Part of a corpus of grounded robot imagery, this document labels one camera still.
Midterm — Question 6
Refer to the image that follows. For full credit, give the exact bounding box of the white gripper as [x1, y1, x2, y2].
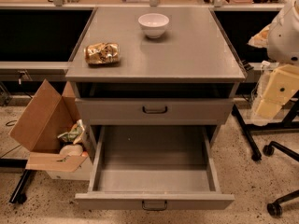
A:
[254, 64, 299, 119]

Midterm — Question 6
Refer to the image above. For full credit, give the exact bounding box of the crushed orange can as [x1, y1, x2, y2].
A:
[84, 43, 120, 64]

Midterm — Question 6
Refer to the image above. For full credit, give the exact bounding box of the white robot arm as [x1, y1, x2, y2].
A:
[250, 0, 299, 126]

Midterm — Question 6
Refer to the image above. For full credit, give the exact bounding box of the closed grey upper drawer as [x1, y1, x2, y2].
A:
[76, 98, 233, 125]

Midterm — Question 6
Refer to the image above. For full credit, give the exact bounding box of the grey drawer cabinet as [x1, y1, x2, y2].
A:
[64, 5, 247, 211]

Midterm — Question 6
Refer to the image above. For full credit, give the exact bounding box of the open grey middle drawer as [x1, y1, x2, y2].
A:
[76, 126, 235, 211]

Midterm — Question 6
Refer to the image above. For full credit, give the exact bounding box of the black desk leg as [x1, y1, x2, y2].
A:
[232, 105, 262, 161]

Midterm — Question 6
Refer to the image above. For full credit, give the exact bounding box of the black office chair base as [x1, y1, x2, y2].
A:
[262, 140, 299, 217]

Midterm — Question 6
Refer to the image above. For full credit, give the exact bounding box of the white ceramic bowl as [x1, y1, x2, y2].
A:
[138, 13, 170, 38]

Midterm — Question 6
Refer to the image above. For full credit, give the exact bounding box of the crumpled snack bag in box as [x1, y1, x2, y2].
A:
[57, 119, 85, 145]

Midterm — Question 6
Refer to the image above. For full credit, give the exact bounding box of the white round object in box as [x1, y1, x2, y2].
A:
[60, 145, 83, 156]

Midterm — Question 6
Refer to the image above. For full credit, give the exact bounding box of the brown cardboard box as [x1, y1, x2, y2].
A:
[9, 80, 92, 180]

